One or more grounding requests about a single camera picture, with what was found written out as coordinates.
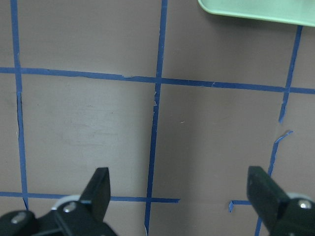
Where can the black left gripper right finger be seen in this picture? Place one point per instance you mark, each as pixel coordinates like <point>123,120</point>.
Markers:
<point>283,214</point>

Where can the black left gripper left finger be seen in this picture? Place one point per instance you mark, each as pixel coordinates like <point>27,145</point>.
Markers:
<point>70,216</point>

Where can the light green plastic tray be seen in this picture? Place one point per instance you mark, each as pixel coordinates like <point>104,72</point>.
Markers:
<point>295,12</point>

